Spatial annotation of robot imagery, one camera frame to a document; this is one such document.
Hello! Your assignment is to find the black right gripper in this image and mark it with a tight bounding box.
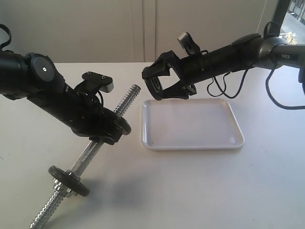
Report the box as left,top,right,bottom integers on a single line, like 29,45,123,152
142,51,197,100

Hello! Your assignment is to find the white rectangular plastic tray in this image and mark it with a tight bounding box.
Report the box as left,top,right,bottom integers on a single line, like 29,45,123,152
141,98,245,151

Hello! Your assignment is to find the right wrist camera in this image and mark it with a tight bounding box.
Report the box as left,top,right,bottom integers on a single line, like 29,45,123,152
177,32,201,55

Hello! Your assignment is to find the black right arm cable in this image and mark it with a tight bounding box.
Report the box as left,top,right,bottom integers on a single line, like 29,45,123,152
206,21,305,110

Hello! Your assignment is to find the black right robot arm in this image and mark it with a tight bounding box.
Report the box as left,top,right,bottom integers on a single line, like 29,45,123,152
142,32,305,101

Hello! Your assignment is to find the black inner far-end weight plate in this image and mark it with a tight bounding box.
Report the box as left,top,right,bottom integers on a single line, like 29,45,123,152
115,116,132,135

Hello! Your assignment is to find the black near-end weight plate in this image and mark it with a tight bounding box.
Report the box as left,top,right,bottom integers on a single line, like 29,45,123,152
48,166,90,197

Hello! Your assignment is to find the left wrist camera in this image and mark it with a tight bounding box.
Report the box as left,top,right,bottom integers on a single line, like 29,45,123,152
74,72,114,94

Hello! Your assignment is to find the chrome threaded dumbbell bar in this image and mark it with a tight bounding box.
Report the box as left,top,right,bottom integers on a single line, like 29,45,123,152
29,84,141,229

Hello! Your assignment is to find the dark window frame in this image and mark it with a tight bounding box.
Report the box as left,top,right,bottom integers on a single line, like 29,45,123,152
269,0,291,33

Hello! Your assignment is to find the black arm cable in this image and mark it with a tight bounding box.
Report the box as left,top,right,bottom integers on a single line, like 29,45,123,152
206,21,305,110
0,23,12,51

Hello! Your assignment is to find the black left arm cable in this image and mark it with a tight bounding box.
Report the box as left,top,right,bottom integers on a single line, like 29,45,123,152
0,23,12,51

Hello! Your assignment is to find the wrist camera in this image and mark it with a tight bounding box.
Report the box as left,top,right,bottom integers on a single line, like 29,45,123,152
177,32,201,55
74,72,114,94

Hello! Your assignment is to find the black 0.5kg weight plate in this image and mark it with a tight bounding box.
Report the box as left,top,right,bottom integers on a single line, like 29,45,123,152
144,77,163,101

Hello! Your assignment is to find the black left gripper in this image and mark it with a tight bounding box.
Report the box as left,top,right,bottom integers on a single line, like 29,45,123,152
71,90,124,145

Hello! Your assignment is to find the chrome spinlock collar nut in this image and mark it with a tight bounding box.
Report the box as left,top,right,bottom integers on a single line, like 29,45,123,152
52,178,77,198

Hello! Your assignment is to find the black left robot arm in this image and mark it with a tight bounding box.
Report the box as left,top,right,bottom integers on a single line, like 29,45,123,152
0,51,131,145

